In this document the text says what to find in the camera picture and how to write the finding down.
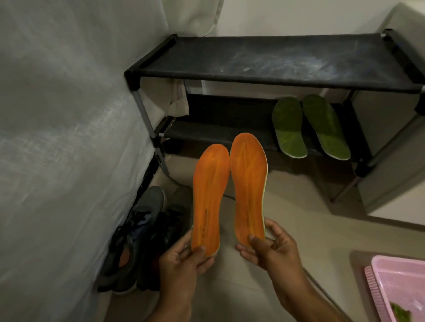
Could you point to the person's right hand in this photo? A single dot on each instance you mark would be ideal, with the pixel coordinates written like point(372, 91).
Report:
point(282, 262)

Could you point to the green shoe insole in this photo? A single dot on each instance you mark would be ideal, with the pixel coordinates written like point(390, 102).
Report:
point(289, 127)
point(327, 129)

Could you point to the person's right thumb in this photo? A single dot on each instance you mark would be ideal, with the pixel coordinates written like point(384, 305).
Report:
point(256, 248)

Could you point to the black fabric shoe rack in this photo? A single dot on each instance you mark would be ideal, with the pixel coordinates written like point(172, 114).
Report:
point(265, 63)

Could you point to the pink plastic tray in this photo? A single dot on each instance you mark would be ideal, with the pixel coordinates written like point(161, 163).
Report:
point(403, 282)

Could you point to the person's right forearm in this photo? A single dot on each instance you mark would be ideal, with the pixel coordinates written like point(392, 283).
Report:
point(308, 305)

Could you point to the white curtain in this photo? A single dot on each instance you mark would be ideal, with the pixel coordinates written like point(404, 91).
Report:
point(186, 16)

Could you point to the orange shoe insole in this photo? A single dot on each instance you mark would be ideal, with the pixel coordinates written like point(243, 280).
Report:
point(249, 185)
point(211, 199)

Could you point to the grey fabric sheet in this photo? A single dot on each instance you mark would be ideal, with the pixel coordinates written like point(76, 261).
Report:
point(59, 149)

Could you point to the person's left forearm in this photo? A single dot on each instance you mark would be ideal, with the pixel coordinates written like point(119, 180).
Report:
point(172, 310)

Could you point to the green item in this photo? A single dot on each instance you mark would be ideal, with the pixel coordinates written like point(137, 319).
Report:
point(400, 313)

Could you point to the person's left thumb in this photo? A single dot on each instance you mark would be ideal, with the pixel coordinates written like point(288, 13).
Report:
point(199, 257)

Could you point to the black sports shoe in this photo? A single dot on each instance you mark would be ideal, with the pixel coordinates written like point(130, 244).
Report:
point(166, 232)

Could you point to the grey sports shoe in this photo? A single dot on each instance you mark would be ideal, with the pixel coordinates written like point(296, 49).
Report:
point(142, 219)

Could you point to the person's left hand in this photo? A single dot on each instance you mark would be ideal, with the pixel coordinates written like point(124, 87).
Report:
point(177, 268)

